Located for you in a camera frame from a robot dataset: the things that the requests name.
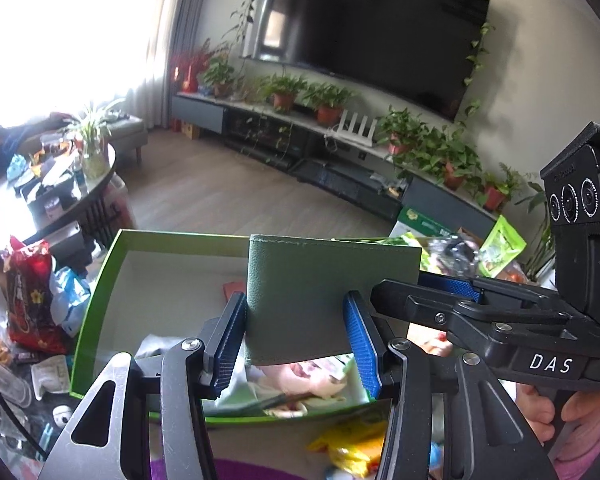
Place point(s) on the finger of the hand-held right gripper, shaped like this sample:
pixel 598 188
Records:
pixel 450 287
pixel 405 302

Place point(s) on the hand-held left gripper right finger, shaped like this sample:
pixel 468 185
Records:
pixel 362 350

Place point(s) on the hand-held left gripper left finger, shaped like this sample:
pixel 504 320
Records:
pixel 227 347

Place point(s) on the yellow snack packet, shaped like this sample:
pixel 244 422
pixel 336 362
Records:
pixel 350 447

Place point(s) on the green cardboard box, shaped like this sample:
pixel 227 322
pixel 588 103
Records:
pixel 91 320

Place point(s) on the person's right forearm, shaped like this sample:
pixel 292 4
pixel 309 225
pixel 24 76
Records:
pixel 595 455

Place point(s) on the glass desktop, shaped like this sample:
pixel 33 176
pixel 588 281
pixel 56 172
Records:
pixel 35 435

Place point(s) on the person's right hand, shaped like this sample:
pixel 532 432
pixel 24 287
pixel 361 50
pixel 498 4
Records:
pixel 535 405

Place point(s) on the clear bag of dark items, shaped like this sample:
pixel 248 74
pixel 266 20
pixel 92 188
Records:
pixel 452 255

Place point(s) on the pink fabric item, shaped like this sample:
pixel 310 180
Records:
pixel 300 375

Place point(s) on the green snack packet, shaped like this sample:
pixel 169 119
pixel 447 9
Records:
pixel 502 245

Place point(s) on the green printed carton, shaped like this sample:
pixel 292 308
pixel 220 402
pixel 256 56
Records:
pixel 420 220

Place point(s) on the purple patterned mat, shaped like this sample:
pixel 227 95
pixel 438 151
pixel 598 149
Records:
pixel 230 472

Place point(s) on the blue white plastic packet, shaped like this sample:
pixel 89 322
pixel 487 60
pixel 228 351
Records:
pixel 70 295

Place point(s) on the translucent storage box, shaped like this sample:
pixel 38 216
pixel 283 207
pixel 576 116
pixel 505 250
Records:
pixel 117 210

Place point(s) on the white router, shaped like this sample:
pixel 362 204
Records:
pixel 352 132

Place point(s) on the small white round object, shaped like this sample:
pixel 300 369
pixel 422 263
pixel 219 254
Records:
pixel 62 416

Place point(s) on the white crumpled wrapper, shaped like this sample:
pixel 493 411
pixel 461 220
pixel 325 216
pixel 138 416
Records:
pixel 50 375

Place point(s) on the red patterned gift bag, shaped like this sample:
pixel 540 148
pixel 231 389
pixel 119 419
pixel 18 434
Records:
pixel 30 305

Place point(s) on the small yellow carton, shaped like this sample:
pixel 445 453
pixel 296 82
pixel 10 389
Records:
pixel 191 130

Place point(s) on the spider plant in glass vase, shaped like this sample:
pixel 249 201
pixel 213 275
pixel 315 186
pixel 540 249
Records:
pixel 94 160

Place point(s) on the grey sofa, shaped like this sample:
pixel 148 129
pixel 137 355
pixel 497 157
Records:
pixel 127 132

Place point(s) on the black tray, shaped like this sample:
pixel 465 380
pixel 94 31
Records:
pixel 45 195

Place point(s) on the long television cabinet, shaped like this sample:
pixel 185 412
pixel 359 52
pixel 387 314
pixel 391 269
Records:
pixel 200 110

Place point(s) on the row of potted plants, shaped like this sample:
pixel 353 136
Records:
pixel 285 90

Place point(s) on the round dark coffee table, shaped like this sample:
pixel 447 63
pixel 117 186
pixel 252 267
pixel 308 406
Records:
pixel 10 220

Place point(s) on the black television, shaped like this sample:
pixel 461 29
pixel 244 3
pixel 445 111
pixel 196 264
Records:
pixel 370 25

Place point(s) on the teal small bag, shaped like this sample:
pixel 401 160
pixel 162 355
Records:
pixel 19 167

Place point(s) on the red flower decoration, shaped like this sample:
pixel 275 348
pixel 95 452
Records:
pixel 192 62

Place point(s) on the beige curtain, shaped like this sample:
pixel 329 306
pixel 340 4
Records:
pixel 180 35

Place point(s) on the window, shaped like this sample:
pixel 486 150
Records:
pixel 55 35

